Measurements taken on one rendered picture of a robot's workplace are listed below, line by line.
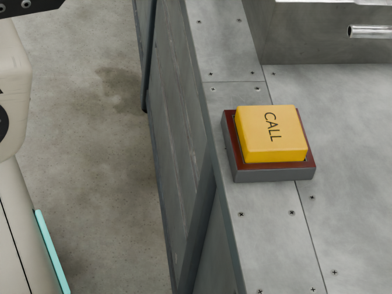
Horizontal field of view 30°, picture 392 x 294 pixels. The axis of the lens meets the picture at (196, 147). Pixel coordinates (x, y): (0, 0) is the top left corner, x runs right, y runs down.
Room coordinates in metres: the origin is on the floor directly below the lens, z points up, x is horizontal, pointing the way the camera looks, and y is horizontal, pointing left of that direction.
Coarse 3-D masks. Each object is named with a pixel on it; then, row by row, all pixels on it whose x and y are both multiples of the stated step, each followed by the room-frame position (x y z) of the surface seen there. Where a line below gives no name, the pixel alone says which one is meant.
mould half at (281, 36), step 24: (264, 0) 0.65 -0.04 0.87; (288, 0) 0.63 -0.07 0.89; (312, 0) 0.63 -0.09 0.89; (336, 0) 0.64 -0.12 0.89; (360, 0) 0.65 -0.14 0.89; (384, 0) 0.66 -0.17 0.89; (264, 24) 0.63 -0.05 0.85; (288, 24) 0.63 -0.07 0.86; (312, 24) 0.63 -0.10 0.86; (336, 24) 0.64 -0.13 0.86; (384, 24) 0.66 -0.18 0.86; (264, 48) 0.62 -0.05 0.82; (288, 48) 0.63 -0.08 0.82; (312, 48) 0.63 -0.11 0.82; (336, 48) 0.64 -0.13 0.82; (360, 48) 0.65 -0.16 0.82; (384, 48) 0.66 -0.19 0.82
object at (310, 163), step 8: (224, 112) 0.52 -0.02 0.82; (232, 112) 0.52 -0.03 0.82; (232, 120) 0.51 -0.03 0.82; (232, 128) 0.50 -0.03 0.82; (232, 136) 0.49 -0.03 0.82; (304, 136) 0.50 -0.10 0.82; (232, 144) 0.48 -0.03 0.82; (240, 152) 0.47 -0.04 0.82; (240, 160) 0.46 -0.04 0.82; (312, 160) 0.47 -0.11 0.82; (240, 168) 0.45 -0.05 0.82; (248, 168) 0.45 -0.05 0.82; (256, 168) 0.45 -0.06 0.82; (264, 168) 0.45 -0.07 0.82; (272, 168) 0.46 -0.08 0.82; (280, 168) 0.46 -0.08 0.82; (288, 168) 0.46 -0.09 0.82
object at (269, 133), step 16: (240, 112) 0.51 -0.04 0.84; (256, 112) 0.51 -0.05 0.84; (272, 112) 0.51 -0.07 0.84; (288, 112) 0.52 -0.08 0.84; (240, 128) 0.49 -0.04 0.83; (256, 128) 0.49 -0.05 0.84; (272, 128) 0.49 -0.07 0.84; (288, 128) 0.49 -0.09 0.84; (240, 144) 0.48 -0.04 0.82; (256, 144) 0.47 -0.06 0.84; (272, 144) 0.47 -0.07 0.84; (288, 144) 0.47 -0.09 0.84; (304, 144) 0.48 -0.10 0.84; (256, 160) 0.46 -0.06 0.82; (272, 160) 0.46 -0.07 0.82; (288, 160) 0.47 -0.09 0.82
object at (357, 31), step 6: (354, 24) 0.53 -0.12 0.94; (360, 24) 0.54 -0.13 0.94; (366, 24) 0.54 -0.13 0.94; (348, 30) 0.53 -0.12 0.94; (354, 30) 0.53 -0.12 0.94; (360, 30) 0.53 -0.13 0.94; (366, 30) 0.53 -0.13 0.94; (372, 30) 0.53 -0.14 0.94; (378, 30) 0.53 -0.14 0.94; (384, 30) 0.54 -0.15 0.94; (390, 30) 0.54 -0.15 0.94; (348, 36) 0.53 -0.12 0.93; (354, 36) 0.53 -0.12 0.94; (360, 36) 0.53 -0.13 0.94; (366, 36) 0.53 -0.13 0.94; (372, 36) 0.53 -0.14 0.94; (378, 36) 0.53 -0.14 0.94; (384, 36) 0.53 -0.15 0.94; (390, 36) 0.54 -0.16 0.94
